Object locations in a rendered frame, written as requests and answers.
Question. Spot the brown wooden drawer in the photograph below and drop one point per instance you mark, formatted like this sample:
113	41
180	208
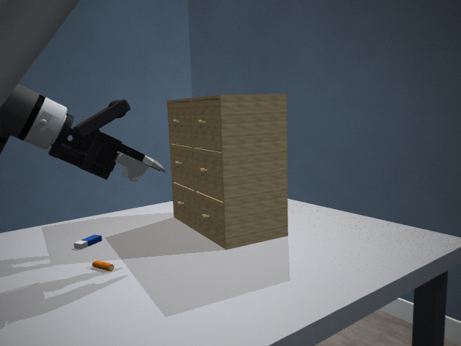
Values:
184	203
208	170
179	122
206	123
181	161
210	216

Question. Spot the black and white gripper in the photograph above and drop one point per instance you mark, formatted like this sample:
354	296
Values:
97	153

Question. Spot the brown wooden chest of drawers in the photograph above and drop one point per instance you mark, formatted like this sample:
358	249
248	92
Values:
253	132

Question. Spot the blue and white eraser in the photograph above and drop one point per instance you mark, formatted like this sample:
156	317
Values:
87	242

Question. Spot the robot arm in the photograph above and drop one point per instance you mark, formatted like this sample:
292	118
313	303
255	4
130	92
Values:
26	27

